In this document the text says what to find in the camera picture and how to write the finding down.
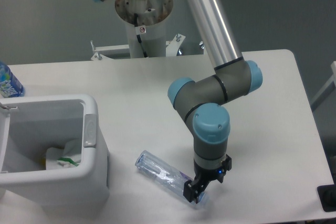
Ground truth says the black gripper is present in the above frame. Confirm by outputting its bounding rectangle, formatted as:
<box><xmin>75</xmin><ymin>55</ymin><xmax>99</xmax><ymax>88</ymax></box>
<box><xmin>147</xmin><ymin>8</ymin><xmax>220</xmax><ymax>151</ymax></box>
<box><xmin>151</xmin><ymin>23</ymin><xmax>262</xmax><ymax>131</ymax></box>
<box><xmin>183</xmin><ymin>154</ymin><xmax>232</xmax><ymax>204</ymax></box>

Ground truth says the clear plastic bottle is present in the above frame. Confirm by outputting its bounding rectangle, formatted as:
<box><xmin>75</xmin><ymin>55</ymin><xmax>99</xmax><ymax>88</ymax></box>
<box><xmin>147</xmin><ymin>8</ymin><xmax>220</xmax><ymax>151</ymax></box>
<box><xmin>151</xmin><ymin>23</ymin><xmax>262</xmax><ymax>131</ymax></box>
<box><xmin>135</xmin><ymin>150</ymin><xmax>209</xmax><ymax>209</ymax></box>

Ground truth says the white paper trash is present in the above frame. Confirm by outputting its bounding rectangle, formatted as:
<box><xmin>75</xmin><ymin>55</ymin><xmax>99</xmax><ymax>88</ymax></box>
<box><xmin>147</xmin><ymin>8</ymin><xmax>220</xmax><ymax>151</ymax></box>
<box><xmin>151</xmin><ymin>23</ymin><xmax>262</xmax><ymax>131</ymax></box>
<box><xmin>45</xmin><ymin>138</ymin><xmax>82</xmax><ymax>170</ymax></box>

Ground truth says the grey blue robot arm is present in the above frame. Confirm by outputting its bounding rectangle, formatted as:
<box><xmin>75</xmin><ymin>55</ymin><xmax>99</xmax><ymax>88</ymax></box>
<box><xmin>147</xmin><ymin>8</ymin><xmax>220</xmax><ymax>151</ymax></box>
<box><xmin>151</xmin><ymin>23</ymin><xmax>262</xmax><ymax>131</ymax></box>
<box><xmin>94</xmin><ymin>0</ymin><xmax>262</xmax><ymax>203</ymax></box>

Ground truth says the white plastic trash can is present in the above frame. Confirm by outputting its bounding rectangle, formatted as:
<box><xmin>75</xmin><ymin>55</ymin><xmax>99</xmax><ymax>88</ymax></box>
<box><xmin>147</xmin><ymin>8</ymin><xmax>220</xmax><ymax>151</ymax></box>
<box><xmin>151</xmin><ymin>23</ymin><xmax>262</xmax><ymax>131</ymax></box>
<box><xmin>1</xmin><ymin>94</ymin><xmax>109</xmax><ymax>205</ymax></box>

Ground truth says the black clamp at table edge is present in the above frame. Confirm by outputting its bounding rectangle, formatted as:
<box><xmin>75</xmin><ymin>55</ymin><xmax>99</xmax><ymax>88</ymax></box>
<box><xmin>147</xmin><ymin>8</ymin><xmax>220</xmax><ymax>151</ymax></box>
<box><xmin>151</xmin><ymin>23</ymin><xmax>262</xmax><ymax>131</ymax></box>
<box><xmin>317</xmin><ymin>184</ymin><xmax>335</xmax><ymax>212</ymax></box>

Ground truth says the blue labelled water bottle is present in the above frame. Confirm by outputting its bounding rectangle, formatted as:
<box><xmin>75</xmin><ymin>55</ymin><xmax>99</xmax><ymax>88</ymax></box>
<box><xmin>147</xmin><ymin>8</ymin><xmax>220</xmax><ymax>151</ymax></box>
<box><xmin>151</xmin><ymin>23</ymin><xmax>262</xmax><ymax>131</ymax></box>
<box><xmin>1</xmin><ymin>62</ymin><xmax>25</xmax><ymax>98</ymax></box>

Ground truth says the white metal frame right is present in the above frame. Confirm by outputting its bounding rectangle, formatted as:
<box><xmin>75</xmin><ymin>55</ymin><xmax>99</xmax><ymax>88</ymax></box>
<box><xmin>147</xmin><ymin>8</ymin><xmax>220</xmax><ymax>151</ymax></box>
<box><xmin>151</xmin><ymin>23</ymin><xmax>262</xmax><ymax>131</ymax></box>
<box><xmin>310</xmin><ymin>61</ymin><xmax>335</xmax><ymax>112</ymax></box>

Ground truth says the white metal base bracket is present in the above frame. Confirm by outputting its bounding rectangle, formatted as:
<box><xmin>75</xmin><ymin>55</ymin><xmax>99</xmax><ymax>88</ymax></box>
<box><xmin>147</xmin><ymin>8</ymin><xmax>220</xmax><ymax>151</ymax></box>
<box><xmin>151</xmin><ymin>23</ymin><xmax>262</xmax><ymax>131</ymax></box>
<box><xmin>90</xmin><ymin>34</ymin><xmax>205</xmax><ymax>61</ymax></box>

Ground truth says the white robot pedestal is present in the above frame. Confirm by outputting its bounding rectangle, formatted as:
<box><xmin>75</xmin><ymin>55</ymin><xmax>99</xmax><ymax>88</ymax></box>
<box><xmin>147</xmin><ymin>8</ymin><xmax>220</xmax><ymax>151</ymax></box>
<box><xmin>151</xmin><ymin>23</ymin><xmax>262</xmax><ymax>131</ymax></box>
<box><xmin>115</xmin><ymin>0</ymin><xmax>173</xmax><ymax>58</ymax></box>

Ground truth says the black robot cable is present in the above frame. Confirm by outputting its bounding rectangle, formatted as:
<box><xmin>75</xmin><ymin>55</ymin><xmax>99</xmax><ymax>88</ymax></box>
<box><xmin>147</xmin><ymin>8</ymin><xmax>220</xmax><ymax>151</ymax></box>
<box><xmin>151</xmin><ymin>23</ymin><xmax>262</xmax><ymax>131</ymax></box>
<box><xmin>133</xmin><ymin>13</ymin><xmax>149</xmax><ymax>58</ymax></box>

